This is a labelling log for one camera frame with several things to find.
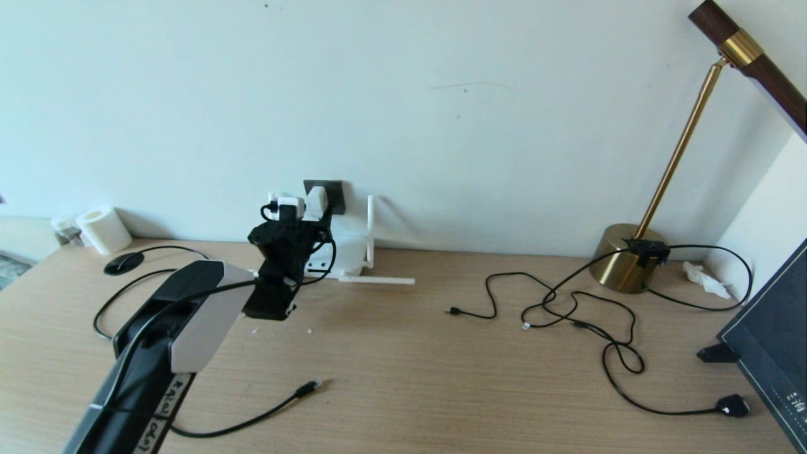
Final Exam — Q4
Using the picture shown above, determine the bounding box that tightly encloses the small clear jar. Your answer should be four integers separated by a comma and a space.
50, 214, 84, 248

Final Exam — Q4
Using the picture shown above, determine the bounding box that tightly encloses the black lamp cord with plug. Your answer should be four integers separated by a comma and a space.
521, 247, 751, 418

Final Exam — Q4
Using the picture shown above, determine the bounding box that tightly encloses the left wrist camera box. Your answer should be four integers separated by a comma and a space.
262, 196, 308, 223

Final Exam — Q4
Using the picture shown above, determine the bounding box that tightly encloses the grey wall socket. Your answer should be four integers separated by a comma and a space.
304, 180, 346, 215

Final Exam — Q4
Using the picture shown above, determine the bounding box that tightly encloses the short black lamp cable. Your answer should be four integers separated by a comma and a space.
643, 245, 755, 311

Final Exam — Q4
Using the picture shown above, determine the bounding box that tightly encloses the black desk cable grommet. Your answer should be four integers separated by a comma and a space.
103, 252, 145, 276

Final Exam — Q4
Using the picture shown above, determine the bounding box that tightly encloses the crumpled white tissue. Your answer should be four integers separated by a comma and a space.
682, 260, 733, 300

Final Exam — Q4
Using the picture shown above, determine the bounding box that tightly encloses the black ethernet cable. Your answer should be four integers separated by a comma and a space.
93, 245, 323, 439

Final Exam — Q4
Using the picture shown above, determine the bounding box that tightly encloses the dark framed board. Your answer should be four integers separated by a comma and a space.
718, 236, 807, 454

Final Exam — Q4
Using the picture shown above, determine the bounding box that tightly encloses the white power adapter with cord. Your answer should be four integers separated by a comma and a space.
305, 185, 329, 222

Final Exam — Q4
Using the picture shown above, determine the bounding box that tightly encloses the black board stand foot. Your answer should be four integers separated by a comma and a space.
696, 342, 740, 364

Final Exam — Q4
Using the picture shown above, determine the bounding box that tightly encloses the black box on lamp base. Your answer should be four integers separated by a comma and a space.
622, 237, 671, 269

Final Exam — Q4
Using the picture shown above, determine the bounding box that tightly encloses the white toilet paper roll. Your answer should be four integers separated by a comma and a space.
76, 205, 134, 255

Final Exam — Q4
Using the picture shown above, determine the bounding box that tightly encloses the black USB cable white tip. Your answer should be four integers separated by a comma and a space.
444, 271, 579, 332

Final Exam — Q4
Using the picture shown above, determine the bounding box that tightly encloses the brass desk lamp wooden head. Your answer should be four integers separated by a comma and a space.
589, 0, 807, 294

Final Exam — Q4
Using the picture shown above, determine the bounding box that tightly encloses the white router with antennas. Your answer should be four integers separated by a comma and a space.
268, 192, 417, 286

